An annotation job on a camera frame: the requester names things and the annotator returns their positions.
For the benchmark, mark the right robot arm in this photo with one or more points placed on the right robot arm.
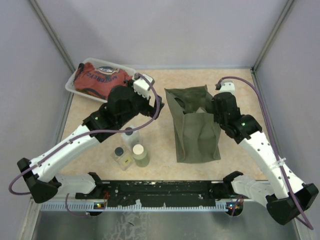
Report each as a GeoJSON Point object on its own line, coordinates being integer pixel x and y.
{"type": "Point", "coordinates": [287, 195]}

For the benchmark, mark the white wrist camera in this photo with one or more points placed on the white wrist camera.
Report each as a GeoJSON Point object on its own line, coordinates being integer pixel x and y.
{"type": "Point", "coordinates": [226, 86]}
{"type": "Point", "coordinates": [141, 87]}

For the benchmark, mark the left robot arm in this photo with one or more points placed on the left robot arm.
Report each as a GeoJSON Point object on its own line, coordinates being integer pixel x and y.
{"type": "Point", "coordinates": [41, 174]}

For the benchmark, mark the olive green canvas bag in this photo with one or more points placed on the olive green canvas bag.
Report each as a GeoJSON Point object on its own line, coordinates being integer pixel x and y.
{"type": "Point", "coordinates": [195, 132]}

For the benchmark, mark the square clear bottle black cap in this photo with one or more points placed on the square clear bottle black cap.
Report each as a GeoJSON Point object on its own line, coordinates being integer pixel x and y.
{"type": "Point", "coordinates": [122, 156]}

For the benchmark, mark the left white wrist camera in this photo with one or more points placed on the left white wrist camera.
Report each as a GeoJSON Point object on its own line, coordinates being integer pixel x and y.
{"type": "Point", "coordinates": [141, 87]}

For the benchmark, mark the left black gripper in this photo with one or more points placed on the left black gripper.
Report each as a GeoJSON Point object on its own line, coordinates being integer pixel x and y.
{"type": "Point", "coordinates": [149, 110]}

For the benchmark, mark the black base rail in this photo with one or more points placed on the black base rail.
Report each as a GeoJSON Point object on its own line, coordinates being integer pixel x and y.
{"type": "Point", "coordinates": [194, 193]}

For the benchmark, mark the red printed t-shirt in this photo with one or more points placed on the red printed t-shirt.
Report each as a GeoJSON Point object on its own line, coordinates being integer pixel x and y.
{"type": "Point", "coordinates": [98, 82]}

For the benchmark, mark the white plastic basket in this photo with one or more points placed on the white plastic basket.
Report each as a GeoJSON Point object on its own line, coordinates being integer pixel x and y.
{"type": "Point", "coordinates": [69, 86]}

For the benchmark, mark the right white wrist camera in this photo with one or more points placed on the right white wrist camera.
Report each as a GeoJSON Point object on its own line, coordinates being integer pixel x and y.
{"type": "Point", "coordinates": [226, 86]}

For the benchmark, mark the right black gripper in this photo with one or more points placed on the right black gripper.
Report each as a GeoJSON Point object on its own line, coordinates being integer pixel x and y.
{"type": "Point", "coordinates": [215, 116]}

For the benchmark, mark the green bottle white cap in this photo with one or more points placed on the green bottle white cap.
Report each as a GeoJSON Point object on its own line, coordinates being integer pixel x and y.
{"type": "Point", "coordinates": [140, 155]}

